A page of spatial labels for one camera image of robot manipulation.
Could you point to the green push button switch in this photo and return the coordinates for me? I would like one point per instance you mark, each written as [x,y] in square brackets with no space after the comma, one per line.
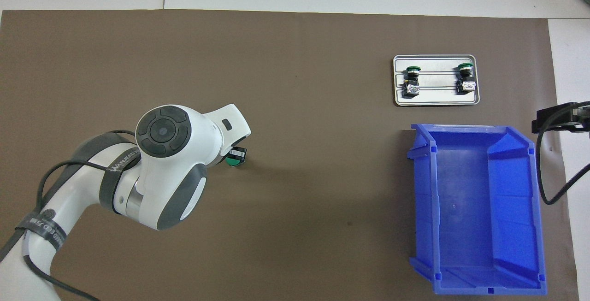
[411,82]
[235,164]
[465,82]

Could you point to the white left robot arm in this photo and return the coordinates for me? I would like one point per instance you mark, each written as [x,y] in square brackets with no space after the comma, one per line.
[175,167]

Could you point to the brown table mat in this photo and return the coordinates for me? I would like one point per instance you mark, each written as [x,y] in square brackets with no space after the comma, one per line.
[184,84]

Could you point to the grey metal tray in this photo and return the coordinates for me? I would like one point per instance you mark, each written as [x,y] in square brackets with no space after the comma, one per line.
[435,98]

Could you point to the blue plastic storage bin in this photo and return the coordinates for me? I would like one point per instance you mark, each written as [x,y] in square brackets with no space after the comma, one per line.
[461,209]

